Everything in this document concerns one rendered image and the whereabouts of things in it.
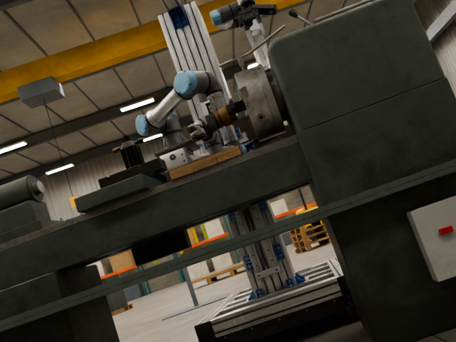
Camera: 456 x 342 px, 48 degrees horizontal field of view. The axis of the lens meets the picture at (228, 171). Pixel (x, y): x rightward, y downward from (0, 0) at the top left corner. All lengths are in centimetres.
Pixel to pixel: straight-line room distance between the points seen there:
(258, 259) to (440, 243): 122
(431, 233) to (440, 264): 11
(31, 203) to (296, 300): 133
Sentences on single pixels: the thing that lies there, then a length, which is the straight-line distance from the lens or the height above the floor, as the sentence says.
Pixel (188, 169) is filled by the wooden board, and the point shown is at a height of 88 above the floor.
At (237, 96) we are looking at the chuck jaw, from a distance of 214.
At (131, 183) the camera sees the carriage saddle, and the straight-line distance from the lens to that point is 208.
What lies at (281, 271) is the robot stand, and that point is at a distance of 296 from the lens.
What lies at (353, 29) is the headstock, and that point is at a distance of 213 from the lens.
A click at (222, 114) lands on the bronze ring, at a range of 223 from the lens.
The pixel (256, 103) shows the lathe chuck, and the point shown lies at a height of 104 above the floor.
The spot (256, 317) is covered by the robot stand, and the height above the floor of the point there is 17.
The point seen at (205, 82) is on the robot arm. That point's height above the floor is 135.
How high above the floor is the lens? 51
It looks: 9 degrees up
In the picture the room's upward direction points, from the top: 19 degrees counter-clockwise
